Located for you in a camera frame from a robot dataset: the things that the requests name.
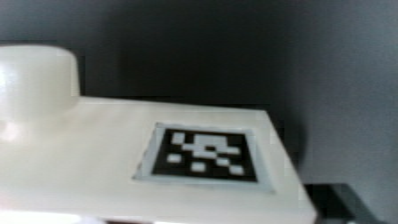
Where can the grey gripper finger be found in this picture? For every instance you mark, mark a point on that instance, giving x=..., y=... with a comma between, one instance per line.
x=338, y=204

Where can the white front drawer box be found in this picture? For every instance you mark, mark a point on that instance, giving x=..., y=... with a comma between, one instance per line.
x=132, y=161

